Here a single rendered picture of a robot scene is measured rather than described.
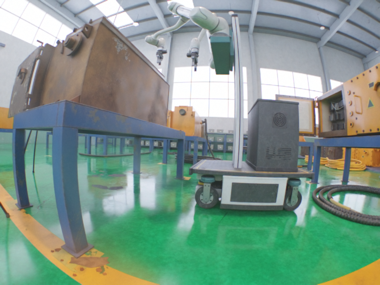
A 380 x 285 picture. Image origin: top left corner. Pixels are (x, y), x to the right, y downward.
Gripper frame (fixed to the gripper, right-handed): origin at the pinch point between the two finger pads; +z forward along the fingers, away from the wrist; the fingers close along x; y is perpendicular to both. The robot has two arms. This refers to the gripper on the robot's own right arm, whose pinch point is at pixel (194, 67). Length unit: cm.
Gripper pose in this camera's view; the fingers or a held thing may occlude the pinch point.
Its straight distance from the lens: 178.9
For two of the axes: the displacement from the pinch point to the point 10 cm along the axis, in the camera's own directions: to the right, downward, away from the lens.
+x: 2.1, 0.1, 9.8
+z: -0.5, 10.0, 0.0
